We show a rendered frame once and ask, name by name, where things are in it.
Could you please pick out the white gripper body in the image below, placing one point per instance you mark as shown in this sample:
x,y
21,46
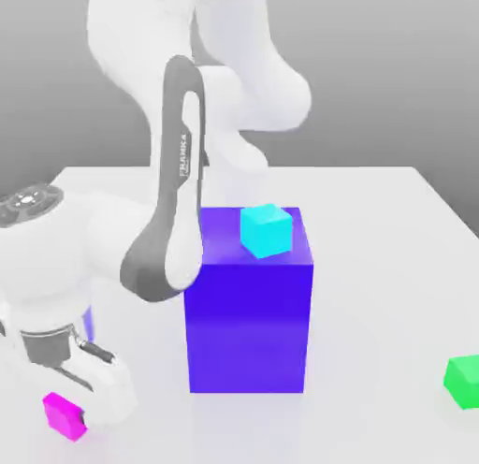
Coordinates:
x,y
108,393

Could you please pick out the small magenta cube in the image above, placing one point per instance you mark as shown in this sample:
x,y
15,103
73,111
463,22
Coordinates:
x,y
61,417

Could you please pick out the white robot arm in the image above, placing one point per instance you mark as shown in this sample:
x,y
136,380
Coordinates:
x,y
127,97

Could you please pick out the small cyan cube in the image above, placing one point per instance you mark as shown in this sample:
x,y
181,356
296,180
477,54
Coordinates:
x,y
265,232

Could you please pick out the small green cube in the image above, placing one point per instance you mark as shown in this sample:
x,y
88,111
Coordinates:
x,y
464,381

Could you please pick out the large blue box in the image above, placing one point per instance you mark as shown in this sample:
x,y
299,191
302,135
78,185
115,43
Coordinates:
x,y
247,321

